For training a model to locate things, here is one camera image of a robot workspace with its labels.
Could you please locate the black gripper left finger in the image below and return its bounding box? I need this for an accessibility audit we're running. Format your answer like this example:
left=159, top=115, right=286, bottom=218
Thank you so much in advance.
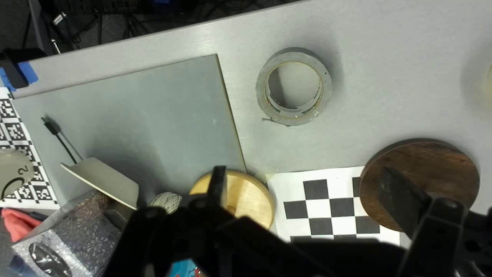
left=206, top=164, right=229, bottom=207

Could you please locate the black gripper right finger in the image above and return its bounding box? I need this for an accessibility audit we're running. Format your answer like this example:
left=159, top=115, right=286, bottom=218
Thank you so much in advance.
left=378, top=166, right=469, bottom=277

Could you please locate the dark wooden base pole stand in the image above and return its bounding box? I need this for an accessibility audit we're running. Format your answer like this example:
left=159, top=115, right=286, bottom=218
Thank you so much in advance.
left=359, top=137, right=482, bottom=232

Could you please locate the gray masking tape roll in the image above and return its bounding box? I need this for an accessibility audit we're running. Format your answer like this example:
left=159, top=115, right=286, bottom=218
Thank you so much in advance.
left=254, top=46, right=334, bottom=127

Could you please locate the light wooden mug tree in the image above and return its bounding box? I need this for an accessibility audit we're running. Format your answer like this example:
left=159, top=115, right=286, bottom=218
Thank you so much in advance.
left=189, top=167, right=277, bottom=231

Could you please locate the gray rectangular mat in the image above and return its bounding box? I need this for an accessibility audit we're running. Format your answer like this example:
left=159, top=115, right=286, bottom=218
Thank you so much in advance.
left=13, top=52, right=248, bottom=206

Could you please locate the black white checkerboard sheet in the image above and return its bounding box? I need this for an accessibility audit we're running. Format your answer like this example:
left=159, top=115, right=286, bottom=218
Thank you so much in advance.
left=266, top=164, right=412, bottom=244

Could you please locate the gray shallow bowl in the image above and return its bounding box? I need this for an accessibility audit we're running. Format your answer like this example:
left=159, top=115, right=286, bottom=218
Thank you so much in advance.
left=59, top=155, right=142, bottom=212

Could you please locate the speckled gray box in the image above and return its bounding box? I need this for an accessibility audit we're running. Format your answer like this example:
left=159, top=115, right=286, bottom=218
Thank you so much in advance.
left=13, top=189, right=129, bottom=277

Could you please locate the orange plastic bag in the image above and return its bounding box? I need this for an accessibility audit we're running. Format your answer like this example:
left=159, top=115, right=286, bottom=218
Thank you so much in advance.
left=0, top=206, right=53, bottom=243

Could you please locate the small fiducial tag board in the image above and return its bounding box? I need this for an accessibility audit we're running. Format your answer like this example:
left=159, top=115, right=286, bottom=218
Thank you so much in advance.
left=0, top=86, right=60, bottom=209

